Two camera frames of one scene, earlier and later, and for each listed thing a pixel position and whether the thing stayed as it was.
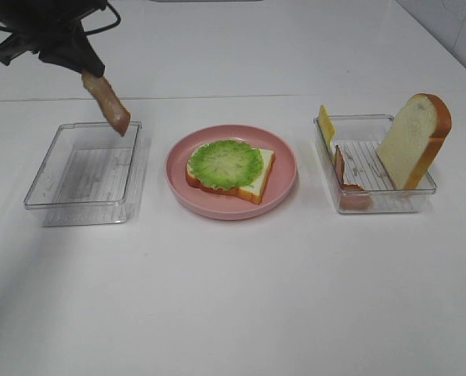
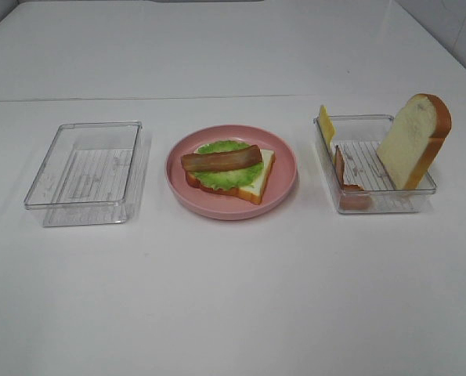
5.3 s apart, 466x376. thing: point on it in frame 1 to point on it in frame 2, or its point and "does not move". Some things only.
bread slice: [254, 193] does not move
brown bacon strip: [109, 102] to [222, 159]
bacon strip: [352, 197] does not move
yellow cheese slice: [327, 124] does not move
